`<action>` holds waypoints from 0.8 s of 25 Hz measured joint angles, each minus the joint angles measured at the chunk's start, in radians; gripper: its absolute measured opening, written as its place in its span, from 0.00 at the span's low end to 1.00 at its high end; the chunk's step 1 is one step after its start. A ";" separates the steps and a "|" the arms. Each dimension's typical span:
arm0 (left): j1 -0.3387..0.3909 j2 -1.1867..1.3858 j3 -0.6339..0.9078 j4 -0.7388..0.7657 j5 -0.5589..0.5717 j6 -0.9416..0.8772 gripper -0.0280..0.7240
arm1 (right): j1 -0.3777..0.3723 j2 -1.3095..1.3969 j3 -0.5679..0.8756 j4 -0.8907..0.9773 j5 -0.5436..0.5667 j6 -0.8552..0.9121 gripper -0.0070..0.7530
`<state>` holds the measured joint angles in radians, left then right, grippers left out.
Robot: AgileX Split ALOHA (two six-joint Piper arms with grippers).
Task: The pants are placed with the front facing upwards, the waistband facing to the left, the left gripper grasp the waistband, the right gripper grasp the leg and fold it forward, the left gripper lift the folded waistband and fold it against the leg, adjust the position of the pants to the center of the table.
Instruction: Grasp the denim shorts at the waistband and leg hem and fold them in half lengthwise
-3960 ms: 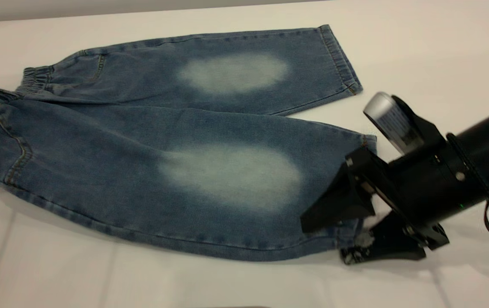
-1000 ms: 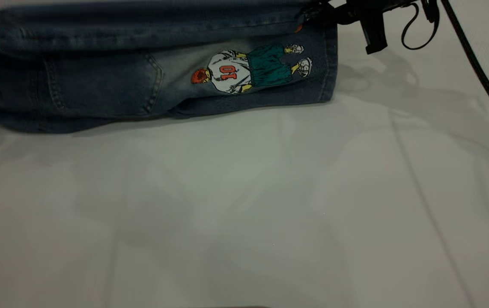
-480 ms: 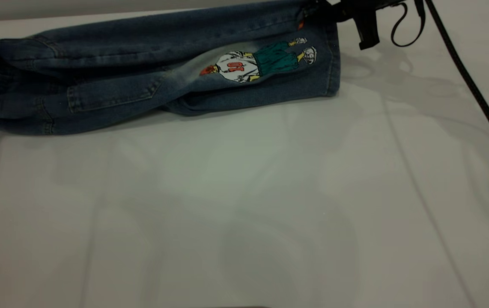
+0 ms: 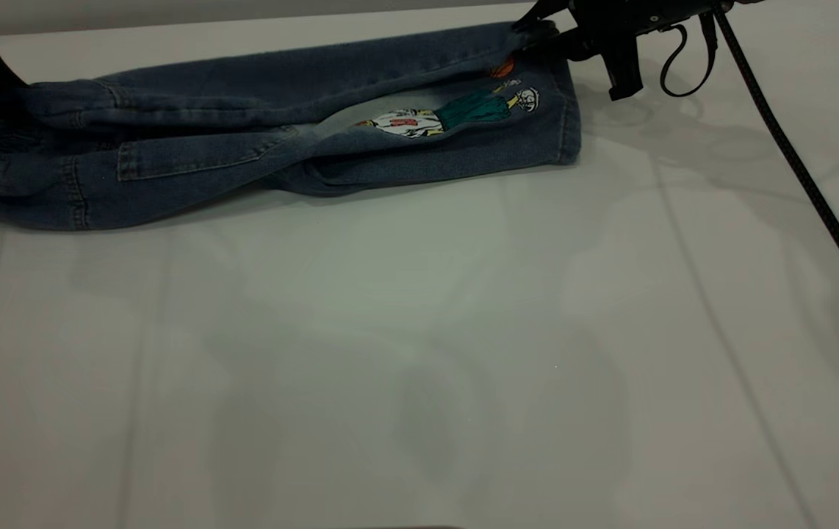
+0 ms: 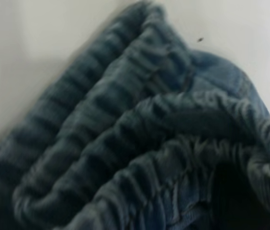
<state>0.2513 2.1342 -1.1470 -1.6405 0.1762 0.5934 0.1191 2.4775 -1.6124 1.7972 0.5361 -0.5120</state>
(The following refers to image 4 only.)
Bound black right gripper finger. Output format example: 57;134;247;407
530;29;600;63
512;0;575;33

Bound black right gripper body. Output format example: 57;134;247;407
558;0;730;61

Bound blue denim jeans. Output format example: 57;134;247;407
0;21;583;232

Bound thin black camera cable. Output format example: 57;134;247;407
658;11;719;98

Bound black braided cable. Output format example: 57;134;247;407
712;6;839;328

